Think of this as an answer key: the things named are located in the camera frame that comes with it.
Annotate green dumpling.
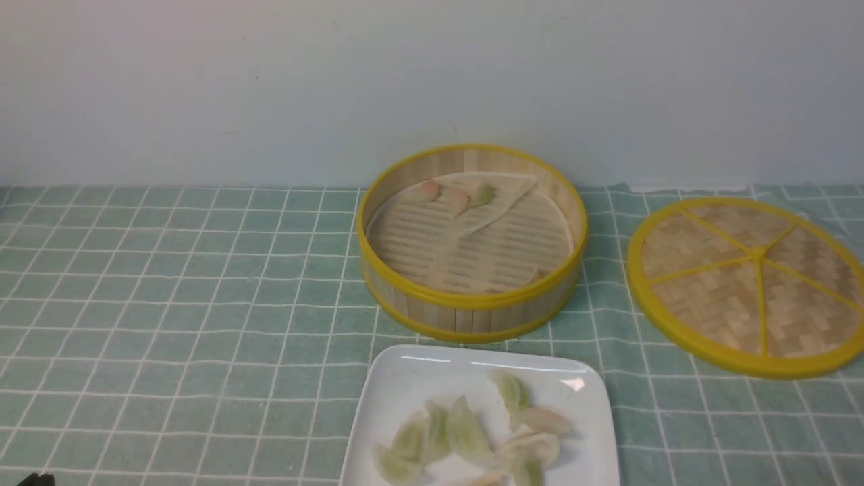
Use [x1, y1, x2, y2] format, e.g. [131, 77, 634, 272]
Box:
[489, 369, 531, 431]
[445, 395, 495, 466]
[468, 182, 496, 207]
[421, 400, 451, 464]
[373, 445, 423, 485]
[391, 412, 428, 462]
[510, 455, 544, 486]

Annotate white square plate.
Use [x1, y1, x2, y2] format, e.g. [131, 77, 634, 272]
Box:
[339, 345, 622, 485]

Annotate bamboo steamer basket yellow rim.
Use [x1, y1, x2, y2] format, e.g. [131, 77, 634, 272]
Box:
[357, 144, 587, 344]

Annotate white steamer liner cloth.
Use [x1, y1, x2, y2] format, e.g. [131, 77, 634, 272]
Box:
[365, 173, 575, 294]

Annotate pale pink dumpling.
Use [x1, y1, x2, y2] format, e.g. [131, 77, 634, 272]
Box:
[495, 433, 561, 468]

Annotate green checkered tablecloth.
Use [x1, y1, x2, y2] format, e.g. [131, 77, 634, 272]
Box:
[1, 184, 863, 485]

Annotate woven bamboo steamer lid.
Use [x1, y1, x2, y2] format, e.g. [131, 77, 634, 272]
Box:
[626, 197, 863, 379]

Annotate black object at corner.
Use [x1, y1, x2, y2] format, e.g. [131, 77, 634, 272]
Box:
[18, 472, 56, 486]

